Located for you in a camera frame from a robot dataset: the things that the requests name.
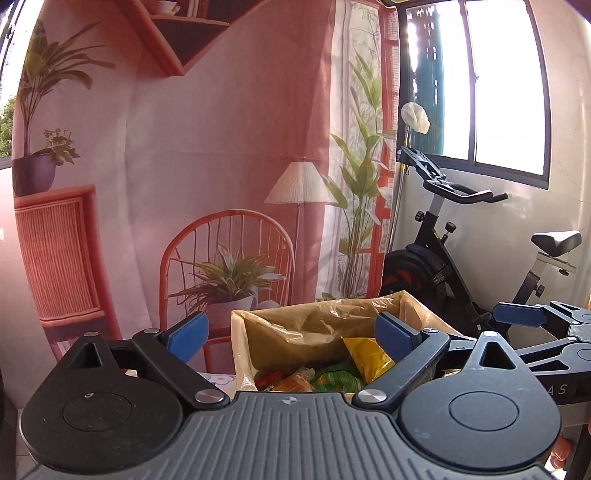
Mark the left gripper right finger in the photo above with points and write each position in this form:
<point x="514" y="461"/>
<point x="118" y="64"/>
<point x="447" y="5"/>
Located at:
<point x="416" y="354"/>

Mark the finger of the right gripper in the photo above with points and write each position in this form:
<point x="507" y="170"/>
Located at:
<point x="554" y="315"/>
<point x="464" y="353"/>

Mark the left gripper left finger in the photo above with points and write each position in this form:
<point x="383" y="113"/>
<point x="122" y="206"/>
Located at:
<point x="165" y="355"/>

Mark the yellow corn snack bag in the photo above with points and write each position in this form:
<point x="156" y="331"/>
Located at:
<point x="370" y="358"/>

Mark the person's right hand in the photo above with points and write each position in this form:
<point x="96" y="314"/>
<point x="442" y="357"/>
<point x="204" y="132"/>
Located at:
<point x="563" y="449"/>

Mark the green snack packet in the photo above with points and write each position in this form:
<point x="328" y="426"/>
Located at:
<point x="342" y="377"/>

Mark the taped cardboard box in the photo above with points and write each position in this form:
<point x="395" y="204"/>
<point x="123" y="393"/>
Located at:
<point x="310" y="335"/>

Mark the red snack packet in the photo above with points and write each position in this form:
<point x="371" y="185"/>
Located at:
<point x="278" y="381"/>

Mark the printed room backdrop cloth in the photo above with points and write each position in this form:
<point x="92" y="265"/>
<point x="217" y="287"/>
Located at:
<point x="199" y="155"/>

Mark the window with dark frame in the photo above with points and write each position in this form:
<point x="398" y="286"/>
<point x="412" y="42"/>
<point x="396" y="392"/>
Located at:
<point x="478" y="70"/>

